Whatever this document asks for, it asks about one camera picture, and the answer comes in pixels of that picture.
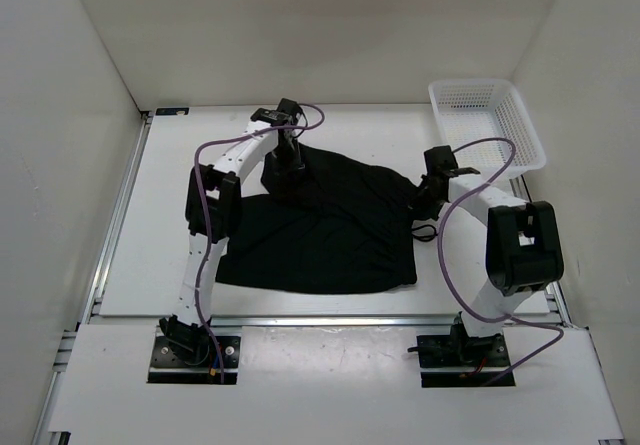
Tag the black shorts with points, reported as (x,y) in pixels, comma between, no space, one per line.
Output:
(335,227)

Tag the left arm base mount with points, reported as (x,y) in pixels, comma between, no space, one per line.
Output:
(186,354)

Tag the aluminium front rail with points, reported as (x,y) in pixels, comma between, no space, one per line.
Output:
(320,321)

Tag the aluminium left rail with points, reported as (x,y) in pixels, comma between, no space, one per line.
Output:
(102,267)

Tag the white plastic basket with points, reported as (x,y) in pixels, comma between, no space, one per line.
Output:
(492,110)

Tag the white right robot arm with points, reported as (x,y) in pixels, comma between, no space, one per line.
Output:
(522,248)

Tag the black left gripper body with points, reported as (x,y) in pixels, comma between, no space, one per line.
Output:
(287,157)

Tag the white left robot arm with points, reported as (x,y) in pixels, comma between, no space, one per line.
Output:
(214,207)

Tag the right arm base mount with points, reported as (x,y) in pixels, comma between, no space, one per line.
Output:
(459,361)

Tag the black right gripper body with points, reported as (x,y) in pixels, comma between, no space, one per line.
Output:
(423,201)

